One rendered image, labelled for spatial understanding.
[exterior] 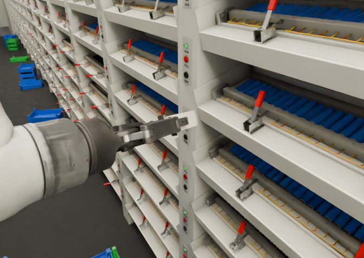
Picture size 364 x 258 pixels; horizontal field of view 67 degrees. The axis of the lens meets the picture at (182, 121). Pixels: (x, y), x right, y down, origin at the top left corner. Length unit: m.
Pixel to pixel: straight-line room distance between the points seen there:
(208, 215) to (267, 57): 0.58
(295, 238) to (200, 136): 0.35
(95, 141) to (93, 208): 1.72
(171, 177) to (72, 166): 0.77
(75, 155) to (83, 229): 1.62
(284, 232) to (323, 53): 0.39
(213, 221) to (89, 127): 0.64
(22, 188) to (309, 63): 0.42
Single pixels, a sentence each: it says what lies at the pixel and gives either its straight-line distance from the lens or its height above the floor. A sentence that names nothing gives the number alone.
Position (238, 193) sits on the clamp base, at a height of 0.91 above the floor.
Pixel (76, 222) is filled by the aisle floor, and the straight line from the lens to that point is 2.01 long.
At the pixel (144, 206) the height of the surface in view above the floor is 0.33.
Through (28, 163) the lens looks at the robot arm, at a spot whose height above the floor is 1.22.
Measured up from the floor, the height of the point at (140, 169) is 0.54.
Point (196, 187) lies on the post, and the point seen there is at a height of 0.81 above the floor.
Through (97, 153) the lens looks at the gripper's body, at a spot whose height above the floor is 1.19.
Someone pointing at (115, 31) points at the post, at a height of 1.19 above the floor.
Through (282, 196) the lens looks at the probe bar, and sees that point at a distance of 0.70.
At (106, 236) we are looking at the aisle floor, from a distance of 1.87.
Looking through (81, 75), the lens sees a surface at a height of 0.81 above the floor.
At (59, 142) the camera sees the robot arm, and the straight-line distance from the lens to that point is 0.34.
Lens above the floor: 1.39
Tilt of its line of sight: 27 degrees down
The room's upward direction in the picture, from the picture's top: straight up
